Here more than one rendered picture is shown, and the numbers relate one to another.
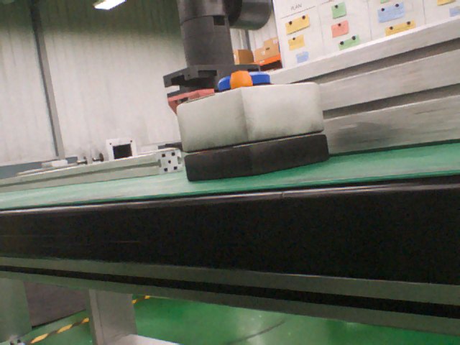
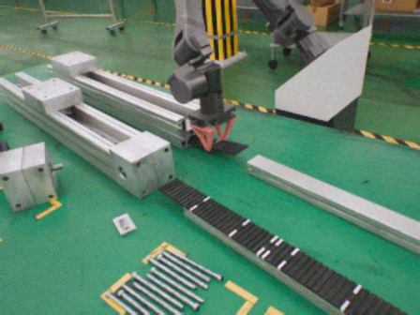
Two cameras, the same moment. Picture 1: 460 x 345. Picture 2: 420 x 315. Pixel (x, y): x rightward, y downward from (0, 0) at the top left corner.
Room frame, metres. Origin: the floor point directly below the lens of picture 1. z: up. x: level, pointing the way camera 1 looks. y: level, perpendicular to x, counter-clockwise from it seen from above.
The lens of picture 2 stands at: (1.42, -0.02, 1.24)
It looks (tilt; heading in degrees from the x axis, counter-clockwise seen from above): 31 degrees down; 178
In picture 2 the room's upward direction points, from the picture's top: 5 degrees counter-clockwise
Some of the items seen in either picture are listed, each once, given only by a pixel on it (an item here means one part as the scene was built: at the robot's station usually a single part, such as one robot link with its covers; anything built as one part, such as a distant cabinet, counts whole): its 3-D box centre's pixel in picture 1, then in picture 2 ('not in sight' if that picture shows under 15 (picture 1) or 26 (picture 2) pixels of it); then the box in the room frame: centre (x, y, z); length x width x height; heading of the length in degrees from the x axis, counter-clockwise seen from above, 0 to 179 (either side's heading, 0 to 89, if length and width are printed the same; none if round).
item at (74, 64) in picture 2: not in sight; (75, 67); (0.09, -0.46, 0.87); 0.16 x 0.11 x 0.07; 40
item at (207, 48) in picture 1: (209, 54); (211, 102); (0.65, 0.01, 0.91); 0.10 x 0.07 x 0.07; 130
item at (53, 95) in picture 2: not in sight; (53, 98); (0.40, -0.44, 0.87); 0.16 x 0.11 x 0.07; 40
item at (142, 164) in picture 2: not in sight; (147, 161); (0.74, -0.15, 0.83); 0.12 x 0.09 x 0.10; 130
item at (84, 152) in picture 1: (95, 159); not in sight; (1.64, 0.42, 0.83); 0.11 x 0.10 x 0.10; 127
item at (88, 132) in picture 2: not in sight; (58, 113); (0.40, -0.44, 0.82); 0.80 x 0.10 x 0.09; 40
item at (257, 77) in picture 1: (244, 88); not in sight; (0.41, -0.02, 0.84); 0.04 x 0.04 x 0.02
